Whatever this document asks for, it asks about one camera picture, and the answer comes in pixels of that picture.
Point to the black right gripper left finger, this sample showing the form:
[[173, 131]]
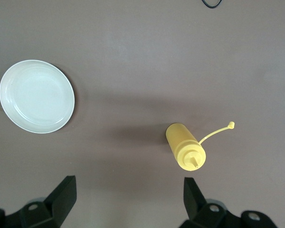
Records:
[[59, 197]]

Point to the beige round plate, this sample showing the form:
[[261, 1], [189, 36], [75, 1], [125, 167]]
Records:
[[36, 96]]

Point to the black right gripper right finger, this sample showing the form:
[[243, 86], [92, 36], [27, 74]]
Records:
[[192, 199]]

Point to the yellow mustard squeeze bottle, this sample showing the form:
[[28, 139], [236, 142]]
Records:
[[180, 140]]

